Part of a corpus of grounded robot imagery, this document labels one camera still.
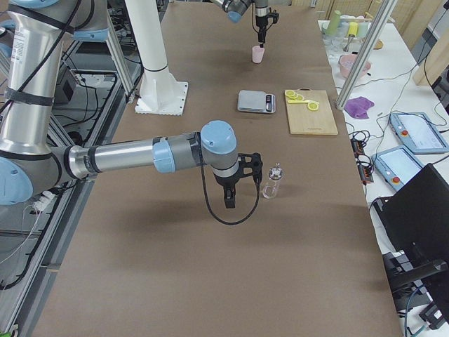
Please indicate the teach pendant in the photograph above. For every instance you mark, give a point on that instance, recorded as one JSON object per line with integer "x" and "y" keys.
{"x": 417, "y": 133}
{"x": 397, "y": 166}

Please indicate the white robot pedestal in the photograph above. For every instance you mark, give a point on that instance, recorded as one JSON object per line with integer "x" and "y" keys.
{"x": 160, "y": 92}

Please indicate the wooden cutting board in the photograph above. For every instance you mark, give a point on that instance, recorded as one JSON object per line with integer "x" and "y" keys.
{"x": 304, "y": 122}

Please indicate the pink bowl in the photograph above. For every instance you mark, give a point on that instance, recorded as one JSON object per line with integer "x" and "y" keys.
{"x": 346, "y": 62}

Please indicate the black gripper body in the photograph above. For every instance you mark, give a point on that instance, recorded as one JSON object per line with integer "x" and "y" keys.
{"x": 260, "y": 22}
{"x": 224, "y": 182}

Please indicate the near teach pendant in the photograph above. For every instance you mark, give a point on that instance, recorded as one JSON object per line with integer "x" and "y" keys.
{"x": 397, "y": 166}

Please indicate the yellow plastic knife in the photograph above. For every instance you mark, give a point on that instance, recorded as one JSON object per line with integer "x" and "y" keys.
{"x": 299, "y": 101}

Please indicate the silver kitchen scale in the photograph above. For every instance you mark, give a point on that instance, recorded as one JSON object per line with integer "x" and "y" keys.
{"x": 256, "y": 102}

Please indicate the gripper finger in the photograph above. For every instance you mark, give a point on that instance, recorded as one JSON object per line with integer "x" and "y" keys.
{"x": 261, "y": 39}

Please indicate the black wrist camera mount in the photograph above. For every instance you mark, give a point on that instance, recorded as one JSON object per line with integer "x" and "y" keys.
{"x": 250, "y": 165}

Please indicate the lemon slice single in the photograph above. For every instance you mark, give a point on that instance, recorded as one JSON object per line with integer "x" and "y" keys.
{"x": 313, "y": 105}

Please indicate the clear glass sauce bottle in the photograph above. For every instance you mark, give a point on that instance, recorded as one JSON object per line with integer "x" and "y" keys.
{"x": 272, "y": 185}

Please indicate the green cup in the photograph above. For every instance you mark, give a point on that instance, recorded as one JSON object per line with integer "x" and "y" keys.
{"x": 333, "y": 23}

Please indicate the purple cloth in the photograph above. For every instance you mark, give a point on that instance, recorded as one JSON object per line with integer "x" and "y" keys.
{"x": 358, "y": 107}

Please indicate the black monitor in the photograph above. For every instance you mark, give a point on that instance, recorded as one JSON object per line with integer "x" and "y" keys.
{"x": 416, "y": 217}

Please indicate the yellow cup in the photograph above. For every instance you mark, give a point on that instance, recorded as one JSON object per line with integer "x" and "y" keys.
{"x": 352, "y": 29}

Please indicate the lemon slice stack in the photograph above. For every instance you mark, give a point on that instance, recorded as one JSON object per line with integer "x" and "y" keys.
{"x": 293, "y": 95}

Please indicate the far teach pendant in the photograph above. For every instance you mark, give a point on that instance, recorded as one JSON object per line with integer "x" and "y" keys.
{"x": 417, "y": 133}

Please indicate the aluminium frame post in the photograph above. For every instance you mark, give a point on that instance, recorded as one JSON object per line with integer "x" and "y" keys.
{"x": 374, "y": 32}

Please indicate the pink plastic cup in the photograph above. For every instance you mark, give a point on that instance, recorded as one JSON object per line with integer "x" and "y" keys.
{"x": 257, "y": 54}

